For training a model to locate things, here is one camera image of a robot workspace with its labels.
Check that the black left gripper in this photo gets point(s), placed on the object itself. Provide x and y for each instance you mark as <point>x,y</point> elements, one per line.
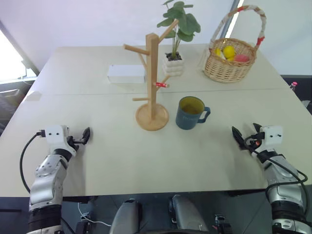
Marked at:
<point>76,142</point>

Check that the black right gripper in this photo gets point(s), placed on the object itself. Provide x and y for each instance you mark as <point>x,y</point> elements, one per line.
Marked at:
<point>256,143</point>

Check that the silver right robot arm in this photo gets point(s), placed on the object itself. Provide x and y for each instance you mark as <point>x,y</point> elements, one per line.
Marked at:
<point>284,180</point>

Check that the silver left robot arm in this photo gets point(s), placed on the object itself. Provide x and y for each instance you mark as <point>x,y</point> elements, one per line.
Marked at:
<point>47,175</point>

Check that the blue ceramic mug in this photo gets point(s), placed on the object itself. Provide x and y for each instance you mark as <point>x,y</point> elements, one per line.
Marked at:
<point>187,119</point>

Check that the wooden mug tree stand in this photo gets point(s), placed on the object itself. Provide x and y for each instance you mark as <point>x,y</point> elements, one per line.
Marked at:
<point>151,97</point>

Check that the pink-topped small object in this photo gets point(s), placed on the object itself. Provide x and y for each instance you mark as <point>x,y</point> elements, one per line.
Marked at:
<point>293,85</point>

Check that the white rectangular box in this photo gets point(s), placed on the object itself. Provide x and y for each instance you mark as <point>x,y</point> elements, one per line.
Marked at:
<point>125,73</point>

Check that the pink peach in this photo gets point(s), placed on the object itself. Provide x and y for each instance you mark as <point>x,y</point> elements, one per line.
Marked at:
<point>241,58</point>

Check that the yellow lemon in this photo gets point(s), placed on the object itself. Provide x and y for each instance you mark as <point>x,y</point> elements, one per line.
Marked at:
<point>229,51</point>

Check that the small yellow fruit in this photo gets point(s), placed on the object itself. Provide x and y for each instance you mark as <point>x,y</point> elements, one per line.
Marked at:
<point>217,52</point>

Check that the dark grey rounded shape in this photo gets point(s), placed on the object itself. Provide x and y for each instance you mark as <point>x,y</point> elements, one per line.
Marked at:
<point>186,212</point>
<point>125,217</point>

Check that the red tape mark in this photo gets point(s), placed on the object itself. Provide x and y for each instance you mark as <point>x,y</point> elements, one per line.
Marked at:
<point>162,85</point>

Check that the white ribbed plant pot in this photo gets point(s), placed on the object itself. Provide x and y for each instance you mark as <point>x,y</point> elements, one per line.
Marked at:
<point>173,65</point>

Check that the green leafy plant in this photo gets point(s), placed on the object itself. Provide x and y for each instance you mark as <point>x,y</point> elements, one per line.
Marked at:
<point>181,23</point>

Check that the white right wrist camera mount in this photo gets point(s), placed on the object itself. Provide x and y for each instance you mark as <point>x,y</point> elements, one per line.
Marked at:
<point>273,136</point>

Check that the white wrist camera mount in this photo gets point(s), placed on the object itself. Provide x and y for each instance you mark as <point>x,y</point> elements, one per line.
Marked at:
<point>273,136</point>
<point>55,137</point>

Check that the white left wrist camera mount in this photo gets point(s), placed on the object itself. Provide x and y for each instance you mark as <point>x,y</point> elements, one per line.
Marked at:
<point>55,137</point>

